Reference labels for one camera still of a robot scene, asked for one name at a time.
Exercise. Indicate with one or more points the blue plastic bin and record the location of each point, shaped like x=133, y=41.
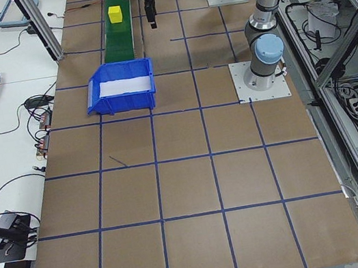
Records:
x=125, y=103

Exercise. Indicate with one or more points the grey usb hub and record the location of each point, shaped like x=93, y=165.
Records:
x=7, y=220

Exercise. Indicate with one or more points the black power adapter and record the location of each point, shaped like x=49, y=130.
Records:
x=36, y=102
x=31, y=29

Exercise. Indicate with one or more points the aluminium profile post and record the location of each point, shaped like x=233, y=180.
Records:
x=38, y=27

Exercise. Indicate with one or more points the yellow foam block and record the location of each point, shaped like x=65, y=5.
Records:
x=115, y=15

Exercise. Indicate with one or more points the small circuit board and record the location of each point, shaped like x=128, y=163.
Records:
x=43, y=145
x=46, y=121

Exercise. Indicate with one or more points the white crumpled paper bag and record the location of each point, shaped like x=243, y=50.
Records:
x=322, y=22

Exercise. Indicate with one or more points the white bin liner sheet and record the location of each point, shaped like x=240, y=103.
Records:
x=123, y=86

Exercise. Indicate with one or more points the green conveyor belt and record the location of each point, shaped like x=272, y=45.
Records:
x=117, y=40

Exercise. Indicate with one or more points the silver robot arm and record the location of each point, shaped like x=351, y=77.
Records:
x=263, y=4

